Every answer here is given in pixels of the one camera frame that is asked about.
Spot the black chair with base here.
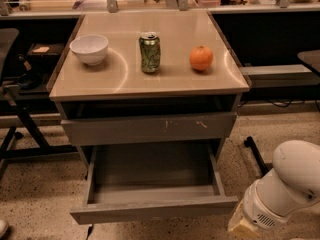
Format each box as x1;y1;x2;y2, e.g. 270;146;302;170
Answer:
0;28;77;171

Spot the white floor cable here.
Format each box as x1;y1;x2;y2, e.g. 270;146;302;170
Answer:
85;223;95;240

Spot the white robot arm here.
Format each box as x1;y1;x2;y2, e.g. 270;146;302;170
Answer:
227;140;320;238

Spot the grey drawer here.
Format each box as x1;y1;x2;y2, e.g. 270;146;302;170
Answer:
62;112;237;146
71;141;238;224

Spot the white shoe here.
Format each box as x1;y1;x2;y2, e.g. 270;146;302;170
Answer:
0;219;9;238

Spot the orange fruit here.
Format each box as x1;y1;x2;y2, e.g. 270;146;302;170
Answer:
189;46;213;71

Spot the grey top drawer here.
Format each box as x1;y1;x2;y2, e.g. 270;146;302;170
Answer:
62;112;237;146

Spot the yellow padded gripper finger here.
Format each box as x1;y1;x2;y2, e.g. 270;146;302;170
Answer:
227;201;259;238

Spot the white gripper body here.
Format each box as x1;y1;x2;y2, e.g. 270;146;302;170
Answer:
243;181;289;230

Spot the green soda can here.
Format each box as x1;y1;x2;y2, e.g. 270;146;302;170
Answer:
139;32;161;73

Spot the grey drawer cabinet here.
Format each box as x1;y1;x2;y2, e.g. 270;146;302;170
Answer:
50;10;249;162

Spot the dark round side table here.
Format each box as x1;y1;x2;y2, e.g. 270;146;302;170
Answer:
297;50;320;77

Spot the white ceramic bowl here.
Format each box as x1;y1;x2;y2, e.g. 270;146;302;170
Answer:
69;34;109;65

